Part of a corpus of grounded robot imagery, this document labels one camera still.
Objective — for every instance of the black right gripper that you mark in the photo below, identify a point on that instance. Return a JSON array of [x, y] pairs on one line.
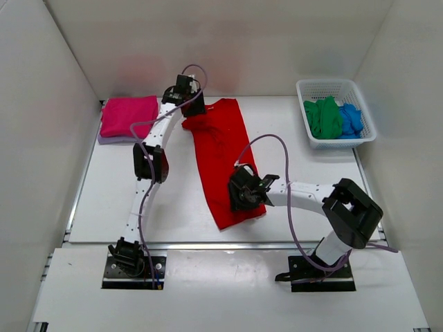
[[237, 204]]

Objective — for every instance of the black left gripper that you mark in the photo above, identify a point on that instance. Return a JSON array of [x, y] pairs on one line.
[[199, 108]]

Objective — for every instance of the red t-shirt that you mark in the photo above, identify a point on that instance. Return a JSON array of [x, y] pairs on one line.
[[220, 136]]

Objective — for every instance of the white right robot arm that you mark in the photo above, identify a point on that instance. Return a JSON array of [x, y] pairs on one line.
[[352, 214]]

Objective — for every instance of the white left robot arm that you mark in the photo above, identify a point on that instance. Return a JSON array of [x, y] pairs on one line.
[[151, 170]]

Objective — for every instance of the folded pink t-shirt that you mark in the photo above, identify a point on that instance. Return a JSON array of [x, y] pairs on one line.
[[120, 113]]

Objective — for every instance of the folded lavender t-shirt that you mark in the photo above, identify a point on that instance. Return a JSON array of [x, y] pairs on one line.
[[115, 140]]

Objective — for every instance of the crumpled green t-shirt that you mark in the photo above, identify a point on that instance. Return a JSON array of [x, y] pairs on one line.
[[324, 119]]

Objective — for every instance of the white plastic mesh basket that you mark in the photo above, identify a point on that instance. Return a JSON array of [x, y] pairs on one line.
[[343, 91]]

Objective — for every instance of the crumpled blue t-shirt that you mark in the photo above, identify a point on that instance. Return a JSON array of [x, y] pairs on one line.
[[352, 124]]

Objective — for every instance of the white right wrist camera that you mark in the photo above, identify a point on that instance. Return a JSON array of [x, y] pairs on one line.
[[238, 164]]

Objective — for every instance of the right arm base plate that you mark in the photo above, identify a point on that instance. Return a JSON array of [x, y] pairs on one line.
[[304, 278]]

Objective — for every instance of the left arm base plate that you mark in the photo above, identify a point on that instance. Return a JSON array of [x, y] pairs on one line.
[[117, 277]]

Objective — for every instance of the aluminium table edge rail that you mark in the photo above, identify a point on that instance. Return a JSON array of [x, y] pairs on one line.
[[217, 246]]

